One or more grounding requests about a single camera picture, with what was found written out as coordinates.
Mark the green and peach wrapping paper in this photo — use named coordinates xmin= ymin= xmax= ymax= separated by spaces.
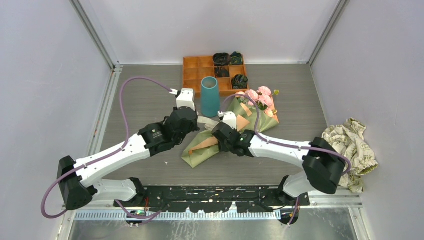
xmin=181 ymin=98 xmax=280 ymax=168

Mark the pink flower bunch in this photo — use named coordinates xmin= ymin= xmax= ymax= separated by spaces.
xmin=236 ymin=86 xmax=280 ymax=118

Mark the cream printed ribbon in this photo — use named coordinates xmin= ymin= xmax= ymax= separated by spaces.
xmin=197 ymin=116 xmax=220 ymax=131

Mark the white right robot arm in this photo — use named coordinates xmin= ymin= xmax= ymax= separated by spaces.
xmin=211 ymin=122 xmax=346 ymax=206

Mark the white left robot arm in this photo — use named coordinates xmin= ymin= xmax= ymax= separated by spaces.
xmin=57 ymin=107 xmax=199 ymax=211

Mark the teal cylindrical vase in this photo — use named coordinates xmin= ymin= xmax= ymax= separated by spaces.
xmin=200 ymin=76 xmax=220 ymax=118

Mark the orange wooden compartment tray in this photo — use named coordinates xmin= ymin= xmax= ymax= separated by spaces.
xmin=182 ymin=55 xmax=250 ymax=97

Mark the dark rolled cloth front right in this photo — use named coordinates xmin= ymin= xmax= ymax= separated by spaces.
xmin=231 ymin=74 xmax=249 ymax=90

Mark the dark rolled cloth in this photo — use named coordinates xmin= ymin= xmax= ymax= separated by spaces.
xmin=212 ymin=52 xmax=231 ymax=67
xmin=231 ymin=74 xmax=249 ymax=90
xmin=230 ymin=51 xmax=244 ymax=66
xmin=214 ymin=66 xmax=230 ymax=78

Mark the dark rolled cloth middle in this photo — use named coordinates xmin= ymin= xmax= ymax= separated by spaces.
xmin=214 ymin=66 xmax=230 ymax=78

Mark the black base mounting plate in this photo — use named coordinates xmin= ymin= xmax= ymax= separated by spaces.
xmin=121 ymin=185 xmax=295 ymax=213

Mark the dark rolled cloth back left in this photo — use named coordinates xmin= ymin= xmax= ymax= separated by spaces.
xmin=212 ymin=52 xmax=231 ymax=67

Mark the dark rolled cloth back right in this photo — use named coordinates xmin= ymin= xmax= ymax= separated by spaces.
xmin=230 ymin=51 xmax=244 ymax=66

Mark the cream green printed cloth bag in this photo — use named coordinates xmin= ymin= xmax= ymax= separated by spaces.
xmin=321 ymin=117 xmax=379 ymax=194

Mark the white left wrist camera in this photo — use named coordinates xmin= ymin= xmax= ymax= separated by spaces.
xmin=169 ymin=88 xmax=196 ymax=111

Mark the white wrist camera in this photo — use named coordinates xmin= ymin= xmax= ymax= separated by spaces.
xmin=217 ymin=111 xmax=237 ymax=131
xmin=169 ymin=88 xmax=196 ymax=111

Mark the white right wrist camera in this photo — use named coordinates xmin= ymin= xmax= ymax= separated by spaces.
xmin=217 ymin=111 xmax=237 ymax=131

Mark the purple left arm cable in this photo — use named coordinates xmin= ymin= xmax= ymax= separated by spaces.
xmin=40 ymin=76 xmax=181 ymax=227

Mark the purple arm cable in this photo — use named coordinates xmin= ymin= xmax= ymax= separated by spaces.
xmin=219 ymin=93 xmax=352 ymax=229
xmin=40 ymin=76 xmax=181 ymax=227

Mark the aluminium frame rail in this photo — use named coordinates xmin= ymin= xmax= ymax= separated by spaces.
xmin=74 ymin=208 xmax=281 ymax=221

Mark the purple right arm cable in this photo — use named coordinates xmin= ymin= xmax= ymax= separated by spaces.
xmin=219 ymin=93 xmax=352 ymax=229

